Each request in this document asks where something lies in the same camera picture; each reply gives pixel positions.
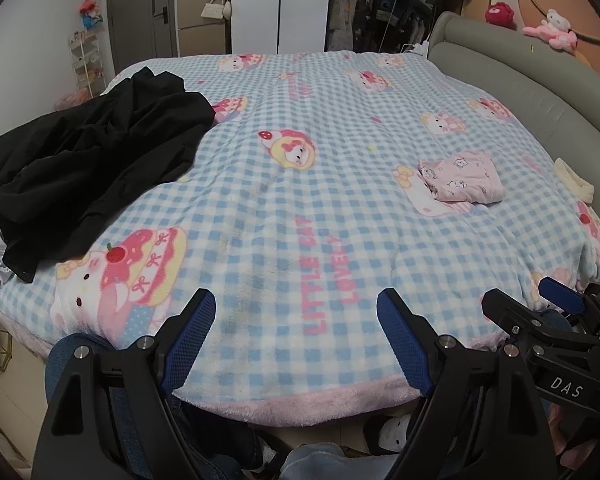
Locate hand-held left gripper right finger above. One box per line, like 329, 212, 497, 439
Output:
376, 288, 551, 480

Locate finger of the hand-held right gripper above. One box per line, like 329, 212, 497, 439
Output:
481, 287, 547, 357
538, 276, 597, 318

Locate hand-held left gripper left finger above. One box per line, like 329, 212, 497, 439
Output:
32, 287, 217, 480

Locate pink face print pajama garment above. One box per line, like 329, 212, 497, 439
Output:
430, 150, 505, 206

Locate pink outline print pajama pants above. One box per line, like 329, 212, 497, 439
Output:
418, 159, 461, 203

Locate white cat-face slipper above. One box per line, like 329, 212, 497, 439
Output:
375, 414, 417, 457

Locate cream fluffy headband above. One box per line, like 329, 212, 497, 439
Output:
552, 157, 596, 206

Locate light blue fluffy cloth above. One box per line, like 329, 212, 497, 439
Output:
279, 441, 352, 480

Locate blue checkered cartoon cat blanket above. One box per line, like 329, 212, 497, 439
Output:
0, 50, 600, 428

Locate black garment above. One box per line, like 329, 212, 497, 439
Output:
0, 66, 217, 284

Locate grey padded bed headboard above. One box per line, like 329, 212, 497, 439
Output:
426, 11, 600, 262

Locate pink white plush toy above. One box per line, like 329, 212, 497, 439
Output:
522, 7, 579, 54

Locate pink fluffy item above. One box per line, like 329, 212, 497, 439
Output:
55, 91, 89, 111

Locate red plush toy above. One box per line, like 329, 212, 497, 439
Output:
485, 2, 516, 29

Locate white shelf rack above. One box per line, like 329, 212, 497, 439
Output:
69, 32, 106, 99

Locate beige cabinet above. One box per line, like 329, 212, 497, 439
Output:
176, 0, 231, 59

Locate glass door wardrobe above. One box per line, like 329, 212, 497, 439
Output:
325, 0, 464, 56

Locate grey door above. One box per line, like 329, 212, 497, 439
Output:
106, 0, 176, 77

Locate white wardrobe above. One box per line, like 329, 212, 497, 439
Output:
230, 0, 332, 56

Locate red blue wall doll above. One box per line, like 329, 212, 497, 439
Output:
79, 0, 104, 31

